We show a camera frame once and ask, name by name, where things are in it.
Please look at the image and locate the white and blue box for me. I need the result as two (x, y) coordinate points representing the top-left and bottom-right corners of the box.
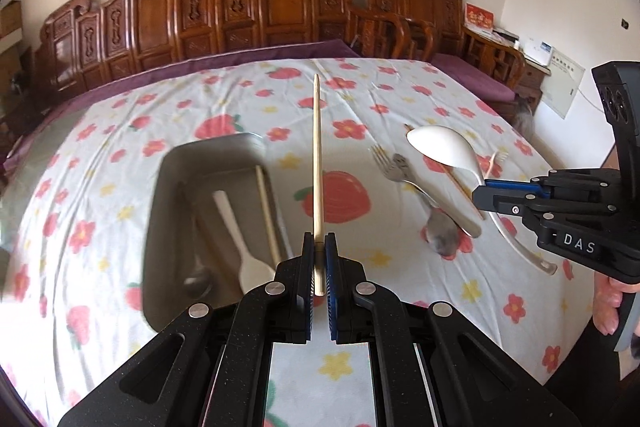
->
(525, 38), (553, 65)

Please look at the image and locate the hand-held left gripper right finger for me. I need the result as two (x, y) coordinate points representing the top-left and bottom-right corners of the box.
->
(325, 232), (583, 427)

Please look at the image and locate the white cable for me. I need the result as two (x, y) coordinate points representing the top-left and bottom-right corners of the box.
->
(580, 89), (615, 114)

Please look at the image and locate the metal tin box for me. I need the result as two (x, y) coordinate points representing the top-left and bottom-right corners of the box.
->
(142, 132), (291, 333)

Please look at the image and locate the person's right hand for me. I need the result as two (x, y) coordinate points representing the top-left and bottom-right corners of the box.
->
(594, 275), (640, 334)

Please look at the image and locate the white electrical panel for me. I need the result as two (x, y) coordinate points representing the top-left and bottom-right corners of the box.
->
(542, 48), (586, 120)

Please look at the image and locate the grey furry thing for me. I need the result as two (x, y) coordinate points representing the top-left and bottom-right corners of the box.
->
(512, 99), (536, 134)

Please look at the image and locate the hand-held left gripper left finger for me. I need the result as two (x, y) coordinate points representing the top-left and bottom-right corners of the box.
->
(57, 232), (317, 427)

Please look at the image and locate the red card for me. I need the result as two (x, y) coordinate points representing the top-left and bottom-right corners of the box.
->
(465, 3), (496, 30)

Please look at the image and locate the cardboard box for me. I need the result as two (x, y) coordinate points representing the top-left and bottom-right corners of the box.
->
(0, 1), (23, 35)

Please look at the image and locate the strawberry print tablecloth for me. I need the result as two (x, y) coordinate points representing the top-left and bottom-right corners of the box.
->
(0, 57), (608, 427)

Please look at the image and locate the short purple seat cushion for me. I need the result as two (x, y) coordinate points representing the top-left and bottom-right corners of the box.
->
(432, 52), (518, 102)

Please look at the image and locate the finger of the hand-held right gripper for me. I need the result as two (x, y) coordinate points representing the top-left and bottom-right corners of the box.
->
(471, 185), (549, 218)
(482, 178), (551, 198)

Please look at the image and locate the clear plastic utensil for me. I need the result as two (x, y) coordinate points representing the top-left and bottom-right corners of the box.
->
(487, 207), (557, 276)

